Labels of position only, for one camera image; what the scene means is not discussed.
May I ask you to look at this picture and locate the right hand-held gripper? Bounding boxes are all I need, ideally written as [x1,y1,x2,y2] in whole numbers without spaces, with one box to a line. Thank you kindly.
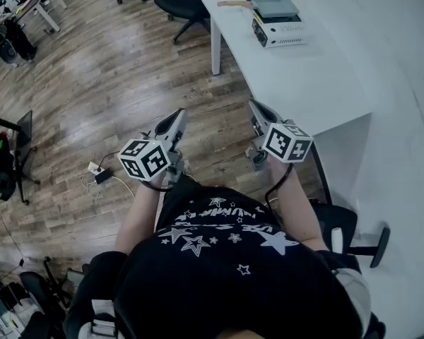
[245,100,314,172]

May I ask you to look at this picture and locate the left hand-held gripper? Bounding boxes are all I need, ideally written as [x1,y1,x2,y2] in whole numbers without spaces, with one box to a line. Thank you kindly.
[117,108,191,186]

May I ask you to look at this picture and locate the white portable induction stove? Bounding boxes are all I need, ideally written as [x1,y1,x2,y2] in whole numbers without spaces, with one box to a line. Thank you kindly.
[251,11,309,49]

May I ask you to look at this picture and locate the square grey pan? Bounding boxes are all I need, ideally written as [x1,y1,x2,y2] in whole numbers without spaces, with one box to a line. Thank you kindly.
[217,0,300,20]

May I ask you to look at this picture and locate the person's left forearm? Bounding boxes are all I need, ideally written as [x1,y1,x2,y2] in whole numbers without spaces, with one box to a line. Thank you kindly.
[114,173,167,257]

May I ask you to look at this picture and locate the person's right forearm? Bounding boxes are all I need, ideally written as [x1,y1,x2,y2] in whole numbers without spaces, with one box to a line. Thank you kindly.
[266,157,329,252]

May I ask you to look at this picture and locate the white table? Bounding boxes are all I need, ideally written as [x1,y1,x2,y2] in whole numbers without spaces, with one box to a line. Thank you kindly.
[201,0,374,204]

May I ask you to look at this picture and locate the black power adapter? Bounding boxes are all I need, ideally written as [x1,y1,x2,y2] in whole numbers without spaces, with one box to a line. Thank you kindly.
[94,167,112,185]

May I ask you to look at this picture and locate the black monitor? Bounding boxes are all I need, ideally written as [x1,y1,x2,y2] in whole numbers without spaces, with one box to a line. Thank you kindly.
[16,109,34,157]

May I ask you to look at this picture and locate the black star-print shirt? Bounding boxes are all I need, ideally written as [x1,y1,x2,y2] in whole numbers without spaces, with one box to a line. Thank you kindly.
[66,178,367,339]

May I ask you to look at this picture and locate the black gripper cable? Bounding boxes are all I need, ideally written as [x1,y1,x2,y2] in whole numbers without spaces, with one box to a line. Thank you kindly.
[264,162,295,213]
[139,179,173,193]

